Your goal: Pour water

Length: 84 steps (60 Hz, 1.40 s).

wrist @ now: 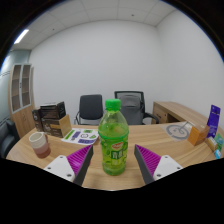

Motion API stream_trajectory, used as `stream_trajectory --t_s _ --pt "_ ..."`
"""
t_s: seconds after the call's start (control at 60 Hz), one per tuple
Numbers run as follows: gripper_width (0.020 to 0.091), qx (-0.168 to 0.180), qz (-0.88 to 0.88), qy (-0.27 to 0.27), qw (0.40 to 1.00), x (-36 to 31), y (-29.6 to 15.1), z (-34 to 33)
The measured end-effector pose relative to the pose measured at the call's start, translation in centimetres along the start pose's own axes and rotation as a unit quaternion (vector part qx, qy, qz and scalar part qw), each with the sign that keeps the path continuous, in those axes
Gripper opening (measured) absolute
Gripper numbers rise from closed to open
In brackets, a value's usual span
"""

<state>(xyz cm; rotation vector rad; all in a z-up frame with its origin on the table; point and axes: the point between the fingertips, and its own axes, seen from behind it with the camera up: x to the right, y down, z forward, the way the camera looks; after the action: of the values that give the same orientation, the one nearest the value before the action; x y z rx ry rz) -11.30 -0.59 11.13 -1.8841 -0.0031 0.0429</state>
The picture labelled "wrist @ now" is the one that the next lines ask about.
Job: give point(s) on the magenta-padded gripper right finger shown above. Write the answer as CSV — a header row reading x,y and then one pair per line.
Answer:
x,y
163,166

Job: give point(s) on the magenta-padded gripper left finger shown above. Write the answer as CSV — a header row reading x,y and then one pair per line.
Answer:
x,y
63,166

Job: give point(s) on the green drink bottle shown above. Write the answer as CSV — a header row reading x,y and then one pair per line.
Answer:
x,y
113,140

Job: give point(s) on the white and brown mug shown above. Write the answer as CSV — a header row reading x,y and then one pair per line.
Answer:
x,y
39,143

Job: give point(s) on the printed paper sheet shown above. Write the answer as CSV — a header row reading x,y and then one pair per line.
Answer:
x,y
80,136

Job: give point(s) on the sheet with round print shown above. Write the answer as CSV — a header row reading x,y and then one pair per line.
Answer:
x,y
176,130

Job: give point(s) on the brown and black carton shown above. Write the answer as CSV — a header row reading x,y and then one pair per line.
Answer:
x,y
56,127

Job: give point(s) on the orange-brown small box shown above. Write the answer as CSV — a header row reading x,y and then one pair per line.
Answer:
x,y
196,136

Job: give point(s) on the black mesh office chair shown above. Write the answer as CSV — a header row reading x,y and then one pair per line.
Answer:
x,y
148,116

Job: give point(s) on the small tan box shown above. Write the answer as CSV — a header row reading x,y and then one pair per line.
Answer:
x,y
211,144

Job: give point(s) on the small dark brown box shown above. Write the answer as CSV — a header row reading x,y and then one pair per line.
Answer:
x,y
37,120

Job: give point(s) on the wooden side desk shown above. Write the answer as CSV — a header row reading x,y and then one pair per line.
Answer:
x,y
173,111

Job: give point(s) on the small blue box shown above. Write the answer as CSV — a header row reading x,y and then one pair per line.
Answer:
x,y
217,154

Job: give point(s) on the small green box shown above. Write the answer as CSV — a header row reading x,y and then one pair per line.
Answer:
x,y
219,140

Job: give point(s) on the wooden cabinet with shelves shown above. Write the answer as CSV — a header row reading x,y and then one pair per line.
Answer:
x,y
23,116

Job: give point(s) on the black leather sofa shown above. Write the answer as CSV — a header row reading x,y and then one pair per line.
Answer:
x,y
6,136

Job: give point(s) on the grey backpack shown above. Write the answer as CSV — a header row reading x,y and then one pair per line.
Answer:
x,y
130,110

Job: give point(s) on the purple upright box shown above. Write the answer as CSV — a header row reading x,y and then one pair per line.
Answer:
x,y
213,120

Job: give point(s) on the ceiling light panel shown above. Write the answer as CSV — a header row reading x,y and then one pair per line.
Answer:
x,y
21,36

